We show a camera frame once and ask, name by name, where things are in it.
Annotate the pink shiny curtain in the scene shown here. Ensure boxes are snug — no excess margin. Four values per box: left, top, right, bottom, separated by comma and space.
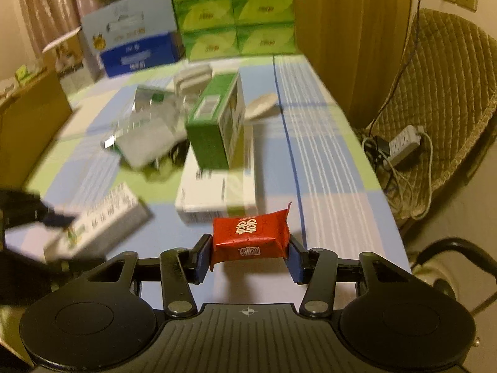
19, 0, 117, 56

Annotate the brown cardboard box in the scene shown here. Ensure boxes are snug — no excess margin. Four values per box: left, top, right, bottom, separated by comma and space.
1, 71, 72, 190

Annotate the silver green foil pouch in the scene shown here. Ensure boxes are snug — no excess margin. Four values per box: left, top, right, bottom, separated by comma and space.
100, 85, 188, 170

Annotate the dark blue milk carton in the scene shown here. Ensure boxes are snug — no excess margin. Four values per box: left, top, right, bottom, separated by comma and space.
99, 32, 185, 77

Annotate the green tissue pack stack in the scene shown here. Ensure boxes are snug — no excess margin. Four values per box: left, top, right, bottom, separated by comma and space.
173, 0, 297, 62

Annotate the white plastic spoon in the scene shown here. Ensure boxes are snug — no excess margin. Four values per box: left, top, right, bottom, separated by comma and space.
244, 93, 278, 122

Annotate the white green mecobalamin tablet box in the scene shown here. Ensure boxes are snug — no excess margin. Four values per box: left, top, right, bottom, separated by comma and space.
175, 126, 258, 224

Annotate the white power strip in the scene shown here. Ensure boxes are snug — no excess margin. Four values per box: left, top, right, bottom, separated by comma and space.
388, 125, 424, 167

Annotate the red snack packet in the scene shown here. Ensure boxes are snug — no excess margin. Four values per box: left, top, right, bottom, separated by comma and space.
211, 203, 291, 269

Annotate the light blue carton box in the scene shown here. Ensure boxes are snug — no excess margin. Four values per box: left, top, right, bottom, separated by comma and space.
81, 0, 177, 53

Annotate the green medicine box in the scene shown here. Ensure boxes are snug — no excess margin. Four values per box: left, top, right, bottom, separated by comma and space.
185, 71, 245, 170

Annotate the white green long box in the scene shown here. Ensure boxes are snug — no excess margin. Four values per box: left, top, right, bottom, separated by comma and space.
44, 183, 152, 262

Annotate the plaid tablecloth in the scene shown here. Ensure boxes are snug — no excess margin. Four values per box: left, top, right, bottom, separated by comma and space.
3, 55, 413, 312

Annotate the black chair armrest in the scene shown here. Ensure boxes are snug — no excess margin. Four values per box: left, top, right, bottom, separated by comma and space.
411, 237, 497, 281

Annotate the white photo printed box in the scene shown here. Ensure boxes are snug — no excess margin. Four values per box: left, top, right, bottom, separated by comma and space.
42, 28, 101, 95

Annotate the grey charger cable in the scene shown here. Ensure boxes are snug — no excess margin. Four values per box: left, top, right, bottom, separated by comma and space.
365, 0, 452, 141

